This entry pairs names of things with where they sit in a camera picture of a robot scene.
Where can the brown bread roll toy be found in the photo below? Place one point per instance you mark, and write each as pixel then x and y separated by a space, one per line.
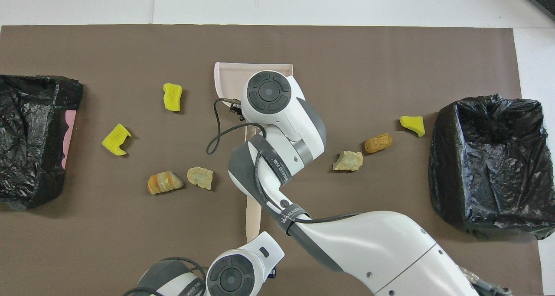
pixel 378 143

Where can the right black bagged bin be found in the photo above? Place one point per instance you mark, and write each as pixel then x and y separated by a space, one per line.
pixel 26 135

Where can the beige plastic dustpan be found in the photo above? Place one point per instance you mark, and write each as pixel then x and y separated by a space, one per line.
pixel 227 79

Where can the yellow sponge piece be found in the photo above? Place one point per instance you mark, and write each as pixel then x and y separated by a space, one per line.
pixel 115 140
pixel 172 97

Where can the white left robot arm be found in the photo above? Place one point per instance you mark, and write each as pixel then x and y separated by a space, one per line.
pixel 234 274

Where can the orange striped croissant toy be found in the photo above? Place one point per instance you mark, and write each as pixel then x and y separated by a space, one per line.
pixel 164 182

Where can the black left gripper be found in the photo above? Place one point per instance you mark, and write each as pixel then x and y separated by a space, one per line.
pixel 273 272

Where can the black plastic trash bag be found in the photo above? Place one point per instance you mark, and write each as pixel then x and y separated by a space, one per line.
pixel 485 166

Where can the pink bin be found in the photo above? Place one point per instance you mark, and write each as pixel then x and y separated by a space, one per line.
pixel 68 135

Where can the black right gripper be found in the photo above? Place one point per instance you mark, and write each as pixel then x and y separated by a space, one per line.
pixel 236 109

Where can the brown paper table mat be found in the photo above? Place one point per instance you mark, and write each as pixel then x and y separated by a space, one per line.
pixel 130 244

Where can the beige hand brush black bristles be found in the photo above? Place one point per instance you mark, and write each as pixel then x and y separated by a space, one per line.
pixel 253 218

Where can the pale dumpling toy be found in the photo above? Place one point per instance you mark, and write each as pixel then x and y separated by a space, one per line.
pixel 200 177

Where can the pale yellow chunk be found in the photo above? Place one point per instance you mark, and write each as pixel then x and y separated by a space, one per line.
pixel 347 161

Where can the yellow sponge wedge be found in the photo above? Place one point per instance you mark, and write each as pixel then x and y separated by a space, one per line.
pixel 412 124

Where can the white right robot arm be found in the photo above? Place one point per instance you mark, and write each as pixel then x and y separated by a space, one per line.
pixel 368 244

